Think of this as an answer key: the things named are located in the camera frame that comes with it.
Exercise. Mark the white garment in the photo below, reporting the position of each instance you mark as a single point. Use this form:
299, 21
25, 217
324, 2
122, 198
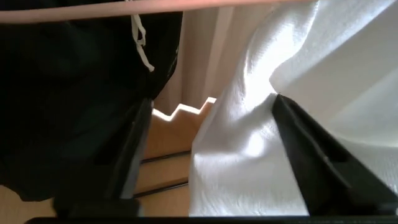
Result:
242, 155

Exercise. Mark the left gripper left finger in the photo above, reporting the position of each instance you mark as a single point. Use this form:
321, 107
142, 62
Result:
124, 174

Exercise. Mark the black shorts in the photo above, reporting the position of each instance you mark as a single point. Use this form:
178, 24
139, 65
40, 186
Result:
62, 93

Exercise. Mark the black clothes rack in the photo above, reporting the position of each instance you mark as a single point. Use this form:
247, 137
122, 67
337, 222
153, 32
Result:
164, 155

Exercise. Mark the pink clothes hanger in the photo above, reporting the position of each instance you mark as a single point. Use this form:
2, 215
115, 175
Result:
124, 7

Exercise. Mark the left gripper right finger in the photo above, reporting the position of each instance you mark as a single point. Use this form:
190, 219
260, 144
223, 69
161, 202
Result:
326, 180

